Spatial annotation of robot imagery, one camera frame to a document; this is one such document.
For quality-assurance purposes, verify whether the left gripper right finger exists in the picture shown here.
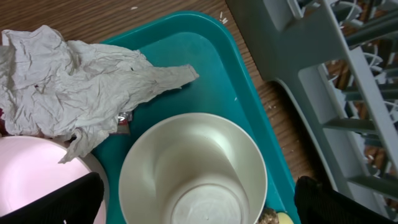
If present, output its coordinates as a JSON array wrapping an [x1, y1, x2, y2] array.
[[294, 176, 396, 224]]

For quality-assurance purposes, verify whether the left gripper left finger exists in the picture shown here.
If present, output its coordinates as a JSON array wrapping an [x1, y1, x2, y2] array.
[[1, 172, 104, 224]]

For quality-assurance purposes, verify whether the grey dishwasher rack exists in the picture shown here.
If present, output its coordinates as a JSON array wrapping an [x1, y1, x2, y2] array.
[[228, 1, 397, 221]]

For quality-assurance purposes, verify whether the brown crumpled food wrapper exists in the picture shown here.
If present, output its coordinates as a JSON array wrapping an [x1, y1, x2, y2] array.
[[257, 208, 279, 224]]

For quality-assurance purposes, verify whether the pink white bowl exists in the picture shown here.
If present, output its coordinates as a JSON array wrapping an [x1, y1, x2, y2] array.
[[1, 136, 109, 223]]

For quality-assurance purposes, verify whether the cream cup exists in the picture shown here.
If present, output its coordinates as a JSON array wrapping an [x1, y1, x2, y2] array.
[[119, 113, 267, 224]]

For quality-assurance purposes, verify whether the crumpled white paper napkin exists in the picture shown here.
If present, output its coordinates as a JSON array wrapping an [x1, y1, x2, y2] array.
[[1, 26, 198, 163]]

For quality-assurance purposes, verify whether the teal serving tray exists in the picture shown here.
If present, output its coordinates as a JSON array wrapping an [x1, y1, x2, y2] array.
[[93, 11, 300, 223]]

